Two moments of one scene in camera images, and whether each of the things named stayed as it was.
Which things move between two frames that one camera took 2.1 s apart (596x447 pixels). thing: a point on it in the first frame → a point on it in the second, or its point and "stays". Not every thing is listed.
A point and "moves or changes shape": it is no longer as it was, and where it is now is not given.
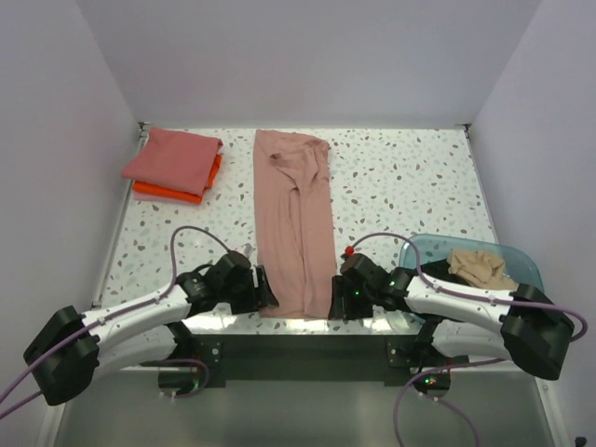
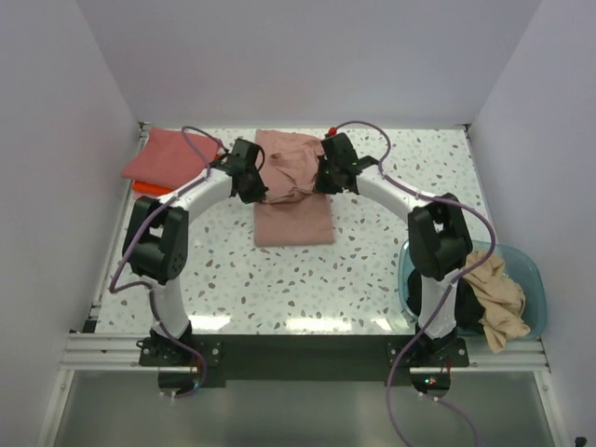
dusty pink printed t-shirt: (293, 223) moves or changes shape
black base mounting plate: (322, 359) stays
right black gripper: (340, 287) → (319, 185)
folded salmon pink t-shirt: (175, 159) stays
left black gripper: (251, 302) → (258, 193)
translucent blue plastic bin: (438, 247) stays
